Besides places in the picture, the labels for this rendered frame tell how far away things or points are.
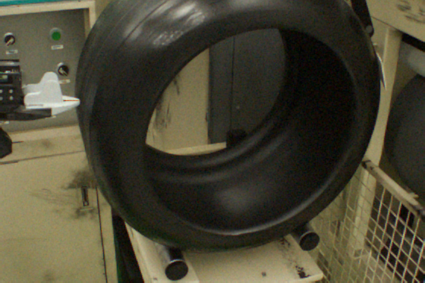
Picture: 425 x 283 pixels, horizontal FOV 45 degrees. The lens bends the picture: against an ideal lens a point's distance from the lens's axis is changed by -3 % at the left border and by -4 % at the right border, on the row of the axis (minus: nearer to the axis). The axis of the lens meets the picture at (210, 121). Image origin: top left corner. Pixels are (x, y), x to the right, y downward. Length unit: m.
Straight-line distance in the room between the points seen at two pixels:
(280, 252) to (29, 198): 0.75
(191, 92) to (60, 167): 0.49
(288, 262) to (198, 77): 0.47
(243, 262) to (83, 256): 0.70
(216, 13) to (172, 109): 0.50
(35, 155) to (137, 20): 0.80
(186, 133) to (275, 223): 0.39
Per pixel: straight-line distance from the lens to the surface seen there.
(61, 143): 1.53
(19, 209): 1.63
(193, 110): 1.28
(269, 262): 1.20
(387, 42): 1.39
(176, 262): 1.02
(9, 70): 0.90
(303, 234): 1.11
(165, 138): 1.29
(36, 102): 0.89
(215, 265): 1.19
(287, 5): 0.84
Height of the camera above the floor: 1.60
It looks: 27 degrees down
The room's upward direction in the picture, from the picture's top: 1 degrees clockwise
